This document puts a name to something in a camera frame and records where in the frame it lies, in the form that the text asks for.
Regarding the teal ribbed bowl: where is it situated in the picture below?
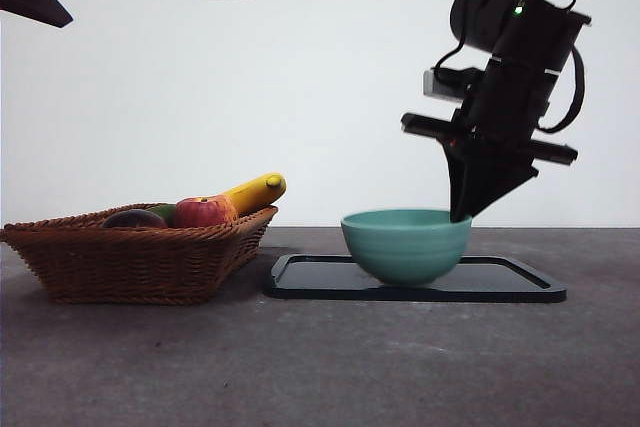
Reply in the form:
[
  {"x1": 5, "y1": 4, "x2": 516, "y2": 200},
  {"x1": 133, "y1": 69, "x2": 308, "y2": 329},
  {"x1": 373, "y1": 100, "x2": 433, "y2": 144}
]
[{"x1": 341, "y1": 209, "x2": 473, "y2": 288}]

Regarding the yellow banana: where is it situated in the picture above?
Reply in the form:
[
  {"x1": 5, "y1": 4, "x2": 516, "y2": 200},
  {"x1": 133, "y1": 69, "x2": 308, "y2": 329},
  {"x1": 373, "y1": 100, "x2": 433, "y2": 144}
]
[{"x1": 219, "y1": 172, "x2": 288, "y2": 218}]

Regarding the red apple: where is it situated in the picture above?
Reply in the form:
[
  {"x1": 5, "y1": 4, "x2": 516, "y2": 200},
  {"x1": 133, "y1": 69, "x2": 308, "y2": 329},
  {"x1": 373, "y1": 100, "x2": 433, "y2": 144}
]
[{"x1": 173, "y1": 195, "x2": 239, "y2": 229}]

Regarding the pale grey camera box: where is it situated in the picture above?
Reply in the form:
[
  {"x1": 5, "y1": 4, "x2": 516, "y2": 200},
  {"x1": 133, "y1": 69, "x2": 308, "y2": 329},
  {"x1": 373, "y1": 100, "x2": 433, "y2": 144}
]
[{"x1": 422, "y1": 68, "x2": 465, "y2": 98}]

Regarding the green avocado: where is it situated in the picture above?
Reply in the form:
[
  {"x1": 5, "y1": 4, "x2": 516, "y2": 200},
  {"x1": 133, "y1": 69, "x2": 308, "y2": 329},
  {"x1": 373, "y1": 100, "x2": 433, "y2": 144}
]
[{"x1": 147, "y1": 203, "x2": 177, "y2": 227}]

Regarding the brown wicker basket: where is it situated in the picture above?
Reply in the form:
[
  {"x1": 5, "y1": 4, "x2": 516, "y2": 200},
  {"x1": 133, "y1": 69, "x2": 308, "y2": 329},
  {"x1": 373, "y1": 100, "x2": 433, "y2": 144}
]
[{"x1": 0, "y1": 204, "x2": 279, "y2": 306}]

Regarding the black rectangular tray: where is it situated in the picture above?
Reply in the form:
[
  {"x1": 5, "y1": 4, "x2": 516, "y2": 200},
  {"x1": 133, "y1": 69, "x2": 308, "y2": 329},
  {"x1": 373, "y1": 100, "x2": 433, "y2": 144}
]
[{"x1": 263, "y1": 253, "x2": 568, "y2": 304}]

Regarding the dark red plum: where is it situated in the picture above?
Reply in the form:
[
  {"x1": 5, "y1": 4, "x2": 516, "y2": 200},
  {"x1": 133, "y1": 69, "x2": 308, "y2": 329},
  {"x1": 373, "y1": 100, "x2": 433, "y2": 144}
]
[{"x1": 102, "y1": 209, "x2": 169, "y2": 230}]

